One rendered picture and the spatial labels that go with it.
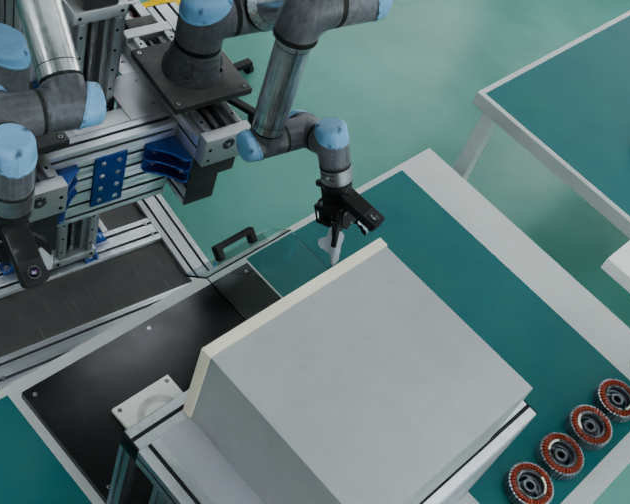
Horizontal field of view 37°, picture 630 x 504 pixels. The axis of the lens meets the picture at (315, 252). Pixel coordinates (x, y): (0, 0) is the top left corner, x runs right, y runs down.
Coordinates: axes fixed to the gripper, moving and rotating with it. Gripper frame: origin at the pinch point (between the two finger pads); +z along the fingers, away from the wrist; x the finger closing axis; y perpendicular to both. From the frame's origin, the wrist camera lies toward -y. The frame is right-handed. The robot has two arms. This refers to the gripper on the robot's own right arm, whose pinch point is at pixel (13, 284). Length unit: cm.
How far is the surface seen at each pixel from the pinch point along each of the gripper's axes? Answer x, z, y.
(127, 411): -18.7, 37.0, -15.9
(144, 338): -31.4, 38.2, -0.8
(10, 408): 1.3, 40.2, -2.8
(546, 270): -144, 40, -29
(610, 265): -114, -4, -50
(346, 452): -26, -17, -61
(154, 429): -9.3, 3.7, -35.3
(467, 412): -49, -17, -65
